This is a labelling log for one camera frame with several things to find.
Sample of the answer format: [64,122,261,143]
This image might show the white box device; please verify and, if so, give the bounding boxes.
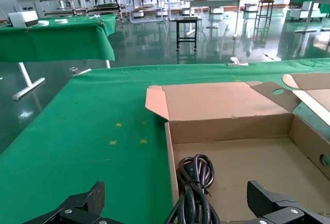
[7,11,39,27]

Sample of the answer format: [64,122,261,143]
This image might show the tall stand with brown top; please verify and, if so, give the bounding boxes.
[254,0,275,44]

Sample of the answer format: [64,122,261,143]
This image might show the open cardboard box, holed flap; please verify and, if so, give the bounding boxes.
[282,73,330,128]

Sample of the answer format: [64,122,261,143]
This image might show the green table cloth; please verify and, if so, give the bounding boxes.
[0,58,330,224]

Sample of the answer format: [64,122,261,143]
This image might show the plain open cardboard box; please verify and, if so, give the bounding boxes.
[145,81,330,224]

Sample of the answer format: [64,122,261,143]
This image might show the silver table cloth clamp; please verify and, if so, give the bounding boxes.
[69,67,92,76]
[227,57,250,67]

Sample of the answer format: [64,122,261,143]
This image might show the black power cable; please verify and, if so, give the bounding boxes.
[164,153,221,224]

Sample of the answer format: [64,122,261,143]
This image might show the white work table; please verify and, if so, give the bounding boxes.
[184,0,243,40]

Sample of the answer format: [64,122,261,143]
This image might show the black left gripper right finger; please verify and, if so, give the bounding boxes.
[244,180,330,224]

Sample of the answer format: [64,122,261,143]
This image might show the black metal stool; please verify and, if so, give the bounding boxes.
[172,16,203,52]

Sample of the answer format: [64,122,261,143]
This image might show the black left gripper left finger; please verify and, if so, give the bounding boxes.
[15,182,114,224]

